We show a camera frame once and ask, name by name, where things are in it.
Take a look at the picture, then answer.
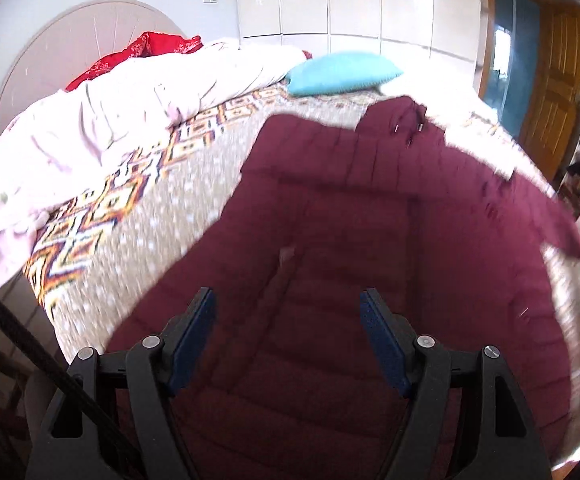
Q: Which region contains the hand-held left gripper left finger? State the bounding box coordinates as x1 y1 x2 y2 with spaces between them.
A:
24 287 217 480

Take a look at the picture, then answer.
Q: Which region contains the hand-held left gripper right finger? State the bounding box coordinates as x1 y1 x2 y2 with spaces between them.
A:
360 288 553 480

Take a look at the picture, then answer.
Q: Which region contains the maroon padded jacket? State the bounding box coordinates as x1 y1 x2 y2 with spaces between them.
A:
104 95 580 480

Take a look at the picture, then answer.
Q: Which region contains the beige quilted bedspread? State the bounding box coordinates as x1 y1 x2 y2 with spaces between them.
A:
22 80 580 468

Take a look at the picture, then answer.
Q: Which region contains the pale pink duvet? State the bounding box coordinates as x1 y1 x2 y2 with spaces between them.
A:
0 37 313 291

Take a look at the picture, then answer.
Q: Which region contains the teal pillow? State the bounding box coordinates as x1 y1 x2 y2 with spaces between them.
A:
285 51 405 97

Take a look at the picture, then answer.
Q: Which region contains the red patterned cloth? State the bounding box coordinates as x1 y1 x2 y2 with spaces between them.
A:
64 31 204 92

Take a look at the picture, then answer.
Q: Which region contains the brown wooden door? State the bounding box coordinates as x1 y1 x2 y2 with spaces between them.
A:
517 5 580 181

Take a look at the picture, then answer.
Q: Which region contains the teal glass doorway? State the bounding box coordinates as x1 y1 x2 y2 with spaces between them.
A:
487 0 541 116

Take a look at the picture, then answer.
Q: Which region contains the round pale headboard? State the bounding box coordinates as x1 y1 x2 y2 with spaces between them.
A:
0 0 181 136

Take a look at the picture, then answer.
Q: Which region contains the white glossy wardrobe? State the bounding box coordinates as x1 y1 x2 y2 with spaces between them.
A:
234 0 488 96

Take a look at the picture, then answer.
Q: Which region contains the black cable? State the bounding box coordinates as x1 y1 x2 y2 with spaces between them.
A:
0 275 140 480

